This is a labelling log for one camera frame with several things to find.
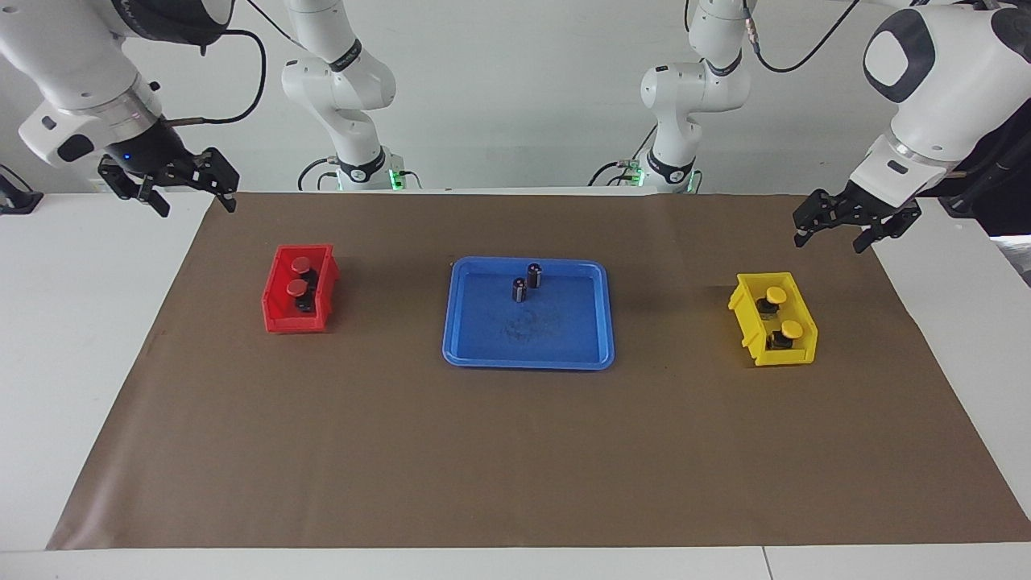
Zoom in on black curtain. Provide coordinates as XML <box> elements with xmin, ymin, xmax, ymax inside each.
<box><xmin>938</xmin><ymin>113</ymin><xmax>1031</xmax><ymax>238</ymax></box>

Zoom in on black right base cable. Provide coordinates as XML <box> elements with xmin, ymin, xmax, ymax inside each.
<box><xmin>296</xmin><ymin>157</ymin><xmax>339</xmax><ymax>192</ymax></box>

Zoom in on grey device corner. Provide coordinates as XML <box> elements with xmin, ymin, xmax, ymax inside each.
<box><xmin>995</xmin><ymin>234</ymin><xmax>1031</xmax><ymax>287</ymax></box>

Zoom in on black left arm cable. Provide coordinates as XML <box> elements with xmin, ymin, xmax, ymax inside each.
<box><xmin>745</xmin><ymin>0</ymin><xmax>863</xmax><ymax>75</ymax></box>

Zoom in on black tripod leg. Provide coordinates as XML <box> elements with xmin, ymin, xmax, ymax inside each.
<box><xmin>938</xmin><ymin>157</ymin><xmax>1008</xmax><ymax>218</ymax></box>

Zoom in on brown paper table mat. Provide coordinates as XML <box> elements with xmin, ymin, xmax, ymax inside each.
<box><xmin>47</xmin><ymin>192</ymin><xmax>1031</xmax><ymax>551</ymax></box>

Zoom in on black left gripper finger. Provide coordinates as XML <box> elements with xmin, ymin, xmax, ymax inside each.
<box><xmin>793</xmin><ymin>190</ymin><xmax>847</xmax><ymax>247</ymax></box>
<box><xmin>854</xmin><ymin>205</ymin><xmax>921</xmax><ymax>255</ymax></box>

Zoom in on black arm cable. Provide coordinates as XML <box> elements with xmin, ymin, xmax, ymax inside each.
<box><xmin>745</xmin><ymin>0</ymin><xmax>863</xmax><ymax>75</ymax></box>
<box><xmin>165</xmin><ymin>28</ymin><xmax>268</xmax><ymax>127</ymax></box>

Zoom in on black base cable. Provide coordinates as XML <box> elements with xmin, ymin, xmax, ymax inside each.
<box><xmin>588</xmin><ymin>145</ymin><xmax>645</xmax><ymax>188</ymax></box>
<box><xmin>296</xmin><ymin>157</ymin><xmax>339</xmax><ymax>192</ymax></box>

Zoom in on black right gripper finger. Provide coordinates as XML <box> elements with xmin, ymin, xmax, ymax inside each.
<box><xmin>192</xmin><ymin>147</ymin><xmax>240</xmax><ymax>214</ymax></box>
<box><xmin>98</xmin><ymin>155</ymin><xmax>172</xmax><ymax>218</ymax></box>

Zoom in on red plastic bin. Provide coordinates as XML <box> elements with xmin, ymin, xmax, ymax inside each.
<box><xmin>261</xmin><ymin>244</ymin><xmax>341</xmax><ymax>334</ymax></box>

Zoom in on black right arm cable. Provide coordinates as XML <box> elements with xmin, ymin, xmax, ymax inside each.
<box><xmin>165</xmin><ymin>28</ymin><xmax>268</xmax><ymax>127</ymax></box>

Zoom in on blue plastic tray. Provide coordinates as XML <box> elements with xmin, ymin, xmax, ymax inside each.
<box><xmin>441</xmin><ymin>256</ymin><xmax>616</xmax><ymax>371</ymax></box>

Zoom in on black left base cable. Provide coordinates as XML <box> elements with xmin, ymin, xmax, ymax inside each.
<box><xmin>588</xmin><ymin>145</ymin><xmax>645</xmax><ymax>188</ymax></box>

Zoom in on black clamp mount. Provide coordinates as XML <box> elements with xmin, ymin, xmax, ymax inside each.
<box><xmin>0</xmin><ymin>165</ymin><xmax>45</xmax><ymax>216</ymax></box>

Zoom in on yellow plastic bin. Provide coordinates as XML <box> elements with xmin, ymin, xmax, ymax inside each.
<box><xmin>727</xmin><ymin>271</ymin><xmax>819</xmax><ymax>368</ymax></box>

